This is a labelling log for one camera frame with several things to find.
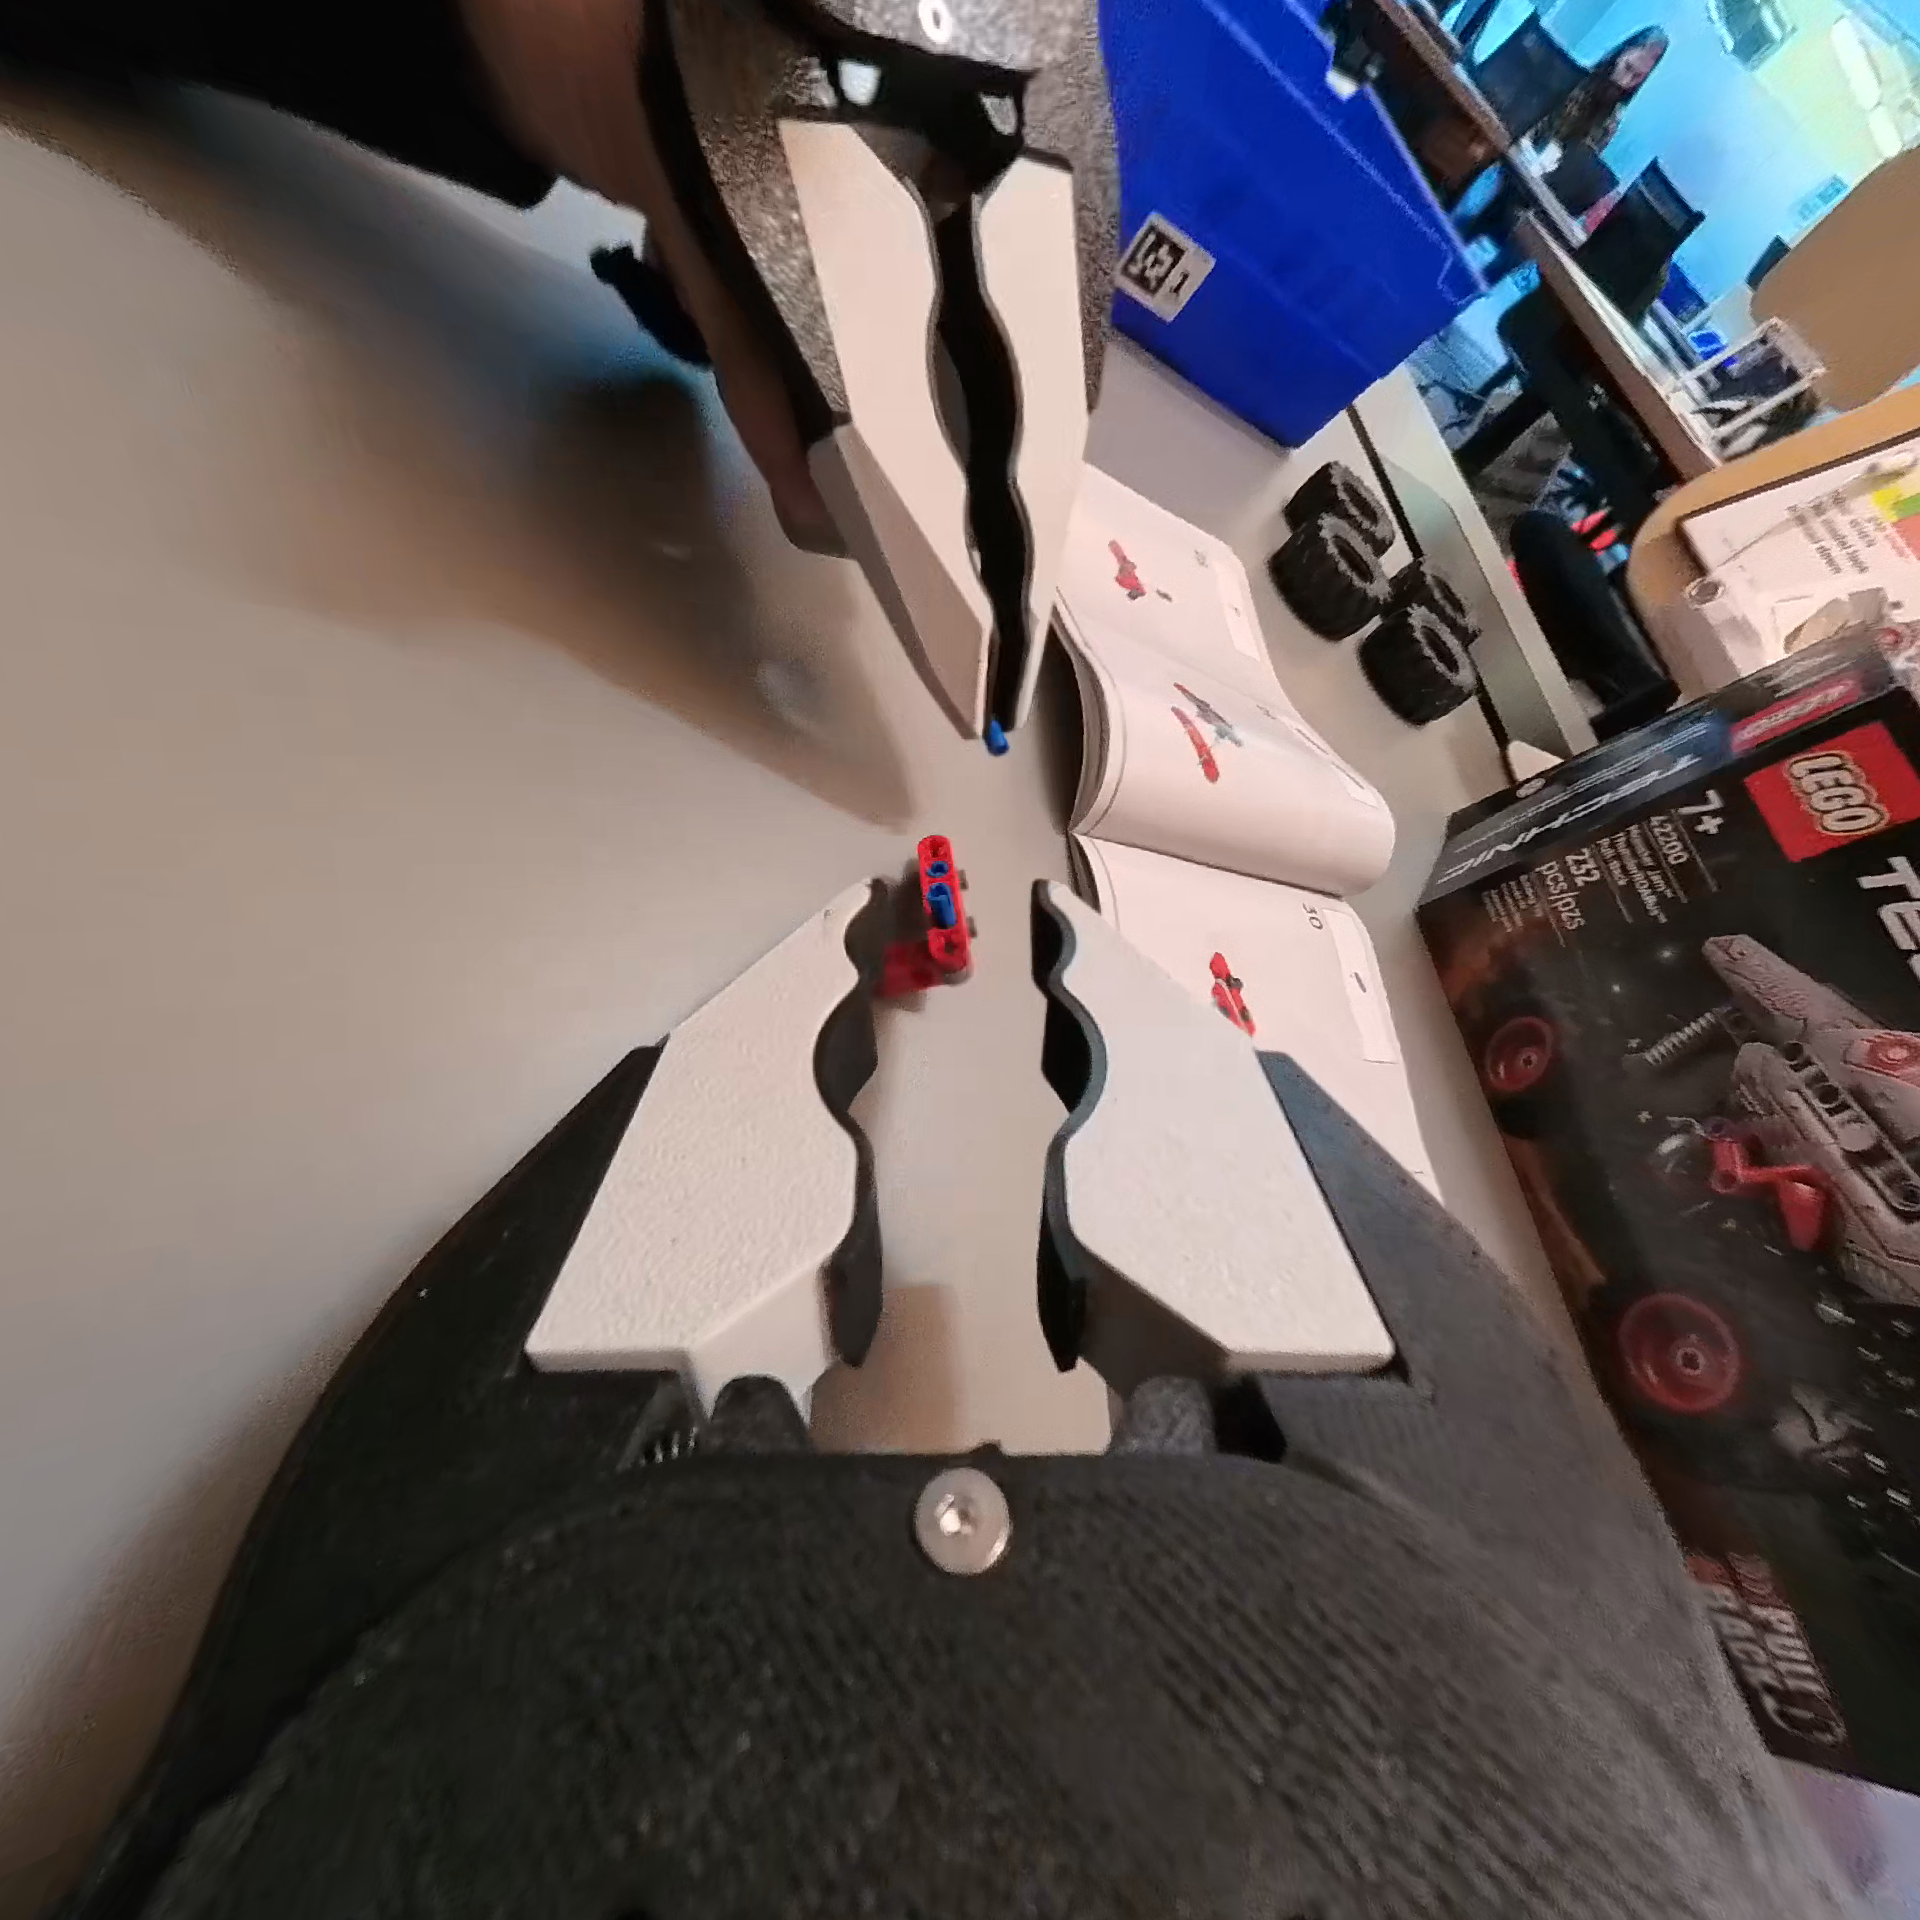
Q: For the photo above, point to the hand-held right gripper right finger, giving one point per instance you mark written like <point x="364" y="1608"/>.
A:
<point x="1213" y="1201"/>

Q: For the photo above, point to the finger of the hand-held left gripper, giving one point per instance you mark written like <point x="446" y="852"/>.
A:
<point x="1042" y="345"/>
<point x="885" y="422"/>

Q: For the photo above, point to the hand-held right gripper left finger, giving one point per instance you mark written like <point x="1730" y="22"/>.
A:
<point x="705" y="1201"/>

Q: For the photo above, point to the red blue toy brick assembly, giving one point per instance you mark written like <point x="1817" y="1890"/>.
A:
<point x="930" y="931"/>

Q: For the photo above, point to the person's left forearm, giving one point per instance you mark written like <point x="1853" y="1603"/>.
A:
<point x="376" y="76"/>

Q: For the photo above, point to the grey desk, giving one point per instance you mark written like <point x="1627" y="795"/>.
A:
<point x="299" y="900"/>

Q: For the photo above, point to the person's left hand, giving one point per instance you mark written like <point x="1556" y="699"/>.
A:
<point x="772" y="464"/>

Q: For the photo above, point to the blue storage bin white tag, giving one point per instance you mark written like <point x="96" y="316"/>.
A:
<point x="1290" y="195"/>

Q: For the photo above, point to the black toy tire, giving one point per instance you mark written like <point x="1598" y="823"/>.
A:
<point x="1342" y="504"/>
<point x="1336" y="586"/>
<point x="1421" y="668"/>
<point x="1435" y="591"/>

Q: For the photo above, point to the white instruction booklet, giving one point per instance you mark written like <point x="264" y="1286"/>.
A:
<point x="1290" y="810"/>

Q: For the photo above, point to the black toy set box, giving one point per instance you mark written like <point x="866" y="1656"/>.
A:
<point x="1651" y="1201"/>

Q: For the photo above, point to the instruction sheet on clipboard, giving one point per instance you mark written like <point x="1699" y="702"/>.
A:
<point x="1651" y="570"/>

